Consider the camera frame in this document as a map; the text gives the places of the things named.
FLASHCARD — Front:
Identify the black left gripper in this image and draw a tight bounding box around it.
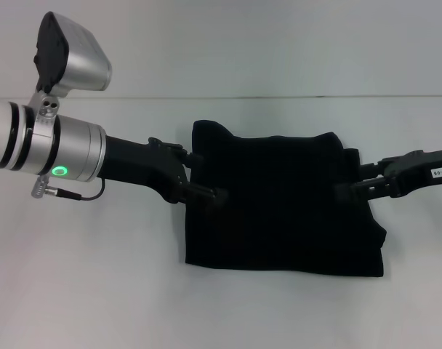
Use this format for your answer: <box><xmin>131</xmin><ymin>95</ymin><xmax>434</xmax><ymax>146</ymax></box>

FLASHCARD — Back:
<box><xmin>102</xmin><ymin>135</ymin><xmax>230</xmax><ymax>209</ymax></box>

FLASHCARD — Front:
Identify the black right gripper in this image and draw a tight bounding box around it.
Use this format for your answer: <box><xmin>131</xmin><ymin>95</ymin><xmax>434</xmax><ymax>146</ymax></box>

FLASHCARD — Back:
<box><xmin>334</xmin><ymin>146</ymin><xmax>442</xmax><ymax>204</ymax></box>

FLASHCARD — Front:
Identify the black shirt with FREE print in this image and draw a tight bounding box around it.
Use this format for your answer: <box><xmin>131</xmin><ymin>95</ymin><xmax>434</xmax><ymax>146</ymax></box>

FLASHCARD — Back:
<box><xmin>183</xmin><ymin>119</ymin><xmax>387</xmax><ymax>279</ymax></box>

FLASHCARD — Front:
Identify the thin black cable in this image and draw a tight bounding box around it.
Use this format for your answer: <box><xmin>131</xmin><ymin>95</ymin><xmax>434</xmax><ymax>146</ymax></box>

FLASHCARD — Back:
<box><xmin>78</xmin><ymin>177</ymin><xmax>106</xmax><ymax>202</ymax></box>

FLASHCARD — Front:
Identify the silver cable plug left arm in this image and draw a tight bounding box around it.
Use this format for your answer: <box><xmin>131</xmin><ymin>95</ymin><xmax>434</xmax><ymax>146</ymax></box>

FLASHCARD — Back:
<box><xmin>31</xmin><ymin>175</ymin><xmax>81</xmax><ymax>201</ymax></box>

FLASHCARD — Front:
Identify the silver camera mount bracket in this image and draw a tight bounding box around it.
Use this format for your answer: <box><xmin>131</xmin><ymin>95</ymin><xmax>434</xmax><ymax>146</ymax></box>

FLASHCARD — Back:
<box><xmin>28</xmin><ymin>90</ymin><xmax>62</xmax><ymax>129</ymax></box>

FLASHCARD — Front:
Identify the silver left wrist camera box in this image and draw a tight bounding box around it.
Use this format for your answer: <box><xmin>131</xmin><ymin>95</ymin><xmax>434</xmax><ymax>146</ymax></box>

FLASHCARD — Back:
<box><xmin>33</xmin><ymin>11</ymin><xmax>113</xmax><ymax>99</ymax></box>

